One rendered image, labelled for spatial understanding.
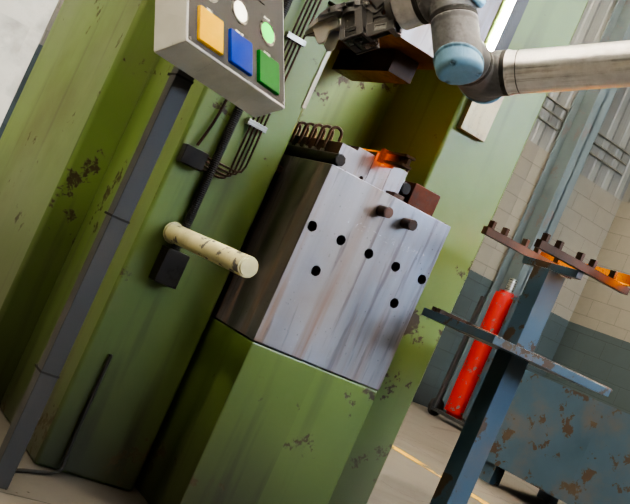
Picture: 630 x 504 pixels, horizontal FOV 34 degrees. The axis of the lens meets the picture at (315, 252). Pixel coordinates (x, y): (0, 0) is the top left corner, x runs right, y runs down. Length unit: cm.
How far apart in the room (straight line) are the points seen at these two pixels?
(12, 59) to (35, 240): 482
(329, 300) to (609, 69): 87
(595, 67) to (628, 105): 1008
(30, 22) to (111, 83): 480
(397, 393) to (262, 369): 57
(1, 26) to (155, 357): 526
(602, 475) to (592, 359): 574
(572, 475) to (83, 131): 401
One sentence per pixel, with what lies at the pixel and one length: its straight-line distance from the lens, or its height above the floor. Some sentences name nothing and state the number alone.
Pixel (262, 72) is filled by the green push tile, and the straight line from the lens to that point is 215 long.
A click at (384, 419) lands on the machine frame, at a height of 39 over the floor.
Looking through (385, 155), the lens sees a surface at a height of 100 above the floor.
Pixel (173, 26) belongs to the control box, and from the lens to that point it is 200.
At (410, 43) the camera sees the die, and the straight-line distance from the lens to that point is 253.
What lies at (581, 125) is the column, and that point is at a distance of 1129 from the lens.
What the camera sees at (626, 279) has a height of 97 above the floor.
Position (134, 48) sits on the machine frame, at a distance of 285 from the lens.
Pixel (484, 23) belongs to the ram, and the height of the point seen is 141.
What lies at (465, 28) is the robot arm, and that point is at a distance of 195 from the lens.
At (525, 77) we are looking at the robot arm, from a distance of 202.
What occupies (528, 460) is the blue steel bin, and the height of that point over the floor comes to 24.
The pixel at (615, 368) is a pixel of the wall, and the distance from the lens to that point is 1146.
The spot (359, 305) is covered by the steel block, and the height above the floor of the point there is 64.
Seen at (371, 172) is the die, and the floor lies 95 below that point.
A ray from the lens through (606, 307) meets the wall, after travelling 1178.
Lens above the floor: 63
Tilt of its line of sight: 2 degrees up
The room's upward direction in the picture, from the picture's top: 24 degrees clockwise
